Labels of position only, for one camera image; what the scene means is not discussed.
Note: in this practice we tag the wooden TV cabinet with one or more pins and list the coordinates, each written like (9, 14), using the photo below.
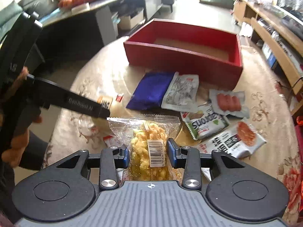
(284, 44)

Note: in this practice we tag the cardboard box under table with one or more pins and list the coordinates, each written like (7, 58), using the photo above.
(128, 22)

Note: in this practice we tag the left hand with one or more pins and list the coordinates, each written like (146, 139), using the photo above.
(17, 144)

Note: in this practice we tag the small red white candy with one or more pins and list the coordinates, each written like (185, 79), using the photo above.
(119, 97)

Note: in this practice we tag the sausage snack packet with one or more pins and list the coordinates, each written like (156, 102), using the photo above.
(229, 103)

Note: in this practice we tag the green white wafer packet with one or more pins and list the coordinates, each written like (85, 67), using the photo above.
(205, 122)

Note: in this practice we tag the dark marble coffee table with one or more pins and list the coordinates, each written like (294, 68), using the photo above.
(87, 28)

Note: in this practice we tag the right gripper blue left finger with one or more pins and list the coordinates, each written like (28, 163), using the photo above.
(123, 158)

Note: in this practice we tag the red cardboard box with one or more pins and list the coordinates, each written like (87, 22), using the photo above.
(165, 45)

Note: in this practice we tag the grey sofa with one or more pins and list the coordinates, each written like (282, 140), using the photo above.
(23, 2)

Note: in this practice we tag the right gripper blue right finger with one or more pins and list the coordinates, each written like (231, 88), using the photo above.
(173, 151)

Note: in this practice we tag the white spicy noodle snack packet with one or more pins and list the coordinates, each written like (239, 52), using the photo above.
(240, 140)

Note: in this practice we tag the white grey printed snack packet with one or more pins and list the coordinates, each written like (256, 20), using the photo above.
(181, 93)

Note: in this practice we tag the blue foil snack bag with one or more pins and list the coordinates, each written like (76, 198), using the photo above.
(150, 91)

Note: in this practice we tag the clear bag yellow crispy snack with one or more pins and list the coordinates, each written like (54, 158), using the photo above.
(146, 138)

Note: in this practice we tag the white blue box on shelf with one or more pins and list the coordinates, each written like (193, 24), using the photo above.
(270, 58)

